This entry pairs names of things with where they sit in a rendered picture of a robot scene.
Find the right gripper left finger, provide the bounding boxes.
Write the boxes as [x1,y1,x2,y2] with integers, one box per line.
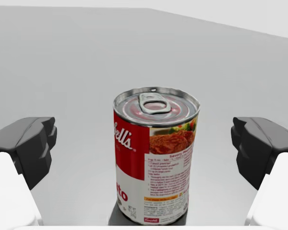
[0,116,58,226]

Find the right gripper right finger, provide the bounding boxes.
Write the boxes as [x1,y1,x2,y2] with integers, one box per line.
[230,116,288,226]

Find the red and white can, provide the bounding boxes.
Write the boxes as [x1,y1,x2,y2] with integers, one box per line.
[113,86,201,226]

